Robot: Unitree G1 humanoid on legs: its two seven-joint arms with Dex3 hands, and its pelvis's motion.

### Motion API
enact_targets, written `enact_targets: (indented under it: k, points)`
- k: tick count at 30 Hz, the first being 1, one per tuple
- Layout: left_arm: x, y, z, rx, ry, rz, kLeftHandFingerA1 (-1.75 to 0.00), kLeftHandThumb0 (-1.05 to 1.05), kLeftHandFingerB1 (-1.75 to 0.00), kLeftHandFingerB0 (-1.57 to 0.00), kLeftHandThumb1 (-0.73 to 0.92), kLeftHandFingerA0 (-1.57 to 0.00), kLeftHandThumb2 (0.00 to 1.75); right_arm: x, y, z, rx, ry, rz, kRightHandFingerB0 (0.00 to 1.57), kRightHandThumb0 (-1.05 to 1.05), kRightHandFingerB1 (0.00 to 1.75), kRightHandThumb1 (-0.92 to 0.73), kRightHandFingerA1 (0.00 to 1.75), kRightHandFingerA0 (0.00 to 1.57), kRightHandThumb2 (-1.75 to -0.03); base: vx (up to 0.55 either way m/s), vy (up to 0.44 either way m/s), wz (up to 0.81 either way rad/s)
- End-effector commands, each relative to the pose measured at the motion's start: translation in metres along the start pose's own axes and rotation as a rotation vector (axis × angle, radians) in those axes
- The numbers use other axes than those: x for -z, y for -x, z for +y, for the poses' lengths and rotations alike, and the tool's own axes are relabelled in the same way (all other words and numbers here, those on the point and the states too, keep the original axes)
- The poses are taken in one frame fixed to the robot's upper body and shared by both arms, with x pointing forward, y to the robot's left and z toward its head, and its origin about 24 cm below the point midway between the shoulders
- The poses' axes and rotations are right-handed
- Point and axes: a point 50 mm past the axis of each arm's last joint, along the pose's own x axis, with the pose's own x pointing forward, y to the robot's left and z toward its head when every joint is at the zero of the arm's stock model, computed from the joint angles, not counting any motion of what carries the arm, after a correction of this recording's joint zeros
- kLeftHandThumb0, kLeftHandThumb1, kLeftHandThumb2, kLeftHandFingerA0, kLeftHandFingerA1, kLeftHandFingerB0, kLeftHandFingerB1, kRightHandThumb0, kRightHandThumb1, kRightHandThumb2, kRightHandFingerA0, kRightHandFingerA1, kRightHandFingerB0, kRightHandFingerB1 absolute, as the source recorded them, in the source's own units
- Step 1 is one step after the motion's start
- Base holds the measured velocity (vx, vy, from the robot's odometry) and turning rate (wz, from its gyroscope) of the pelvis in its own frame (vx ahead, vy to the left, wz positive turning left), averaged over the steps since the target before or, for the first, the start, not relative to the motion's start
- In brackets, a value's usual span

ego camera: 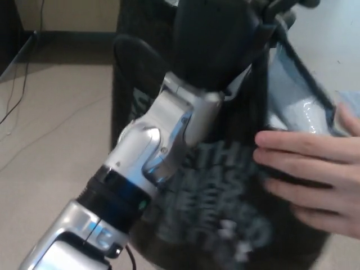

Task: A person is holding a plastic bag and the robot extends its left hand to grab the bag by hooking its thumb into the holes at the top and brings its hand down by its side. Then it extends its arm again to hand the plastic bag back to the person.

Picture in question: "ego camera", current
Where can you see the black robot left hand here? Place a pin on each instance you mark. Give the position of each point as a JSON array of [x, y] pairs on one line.
[[211, 42]]

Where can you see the person's bare hand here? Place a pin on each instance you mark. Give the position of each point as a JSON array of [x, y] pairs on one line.
[[323, 168]]

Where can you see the black printed plastic bag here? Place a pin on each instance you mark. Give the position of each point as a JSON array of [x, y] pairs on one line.
[[225, 168]]

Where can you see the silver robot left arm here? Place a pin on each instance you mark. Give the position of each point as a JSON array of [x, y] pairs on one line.
[[157, 121]]

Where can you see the pale blue plastic sheet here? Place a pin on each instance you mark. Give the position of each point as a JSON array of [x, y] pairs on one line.
[[350, 98]]

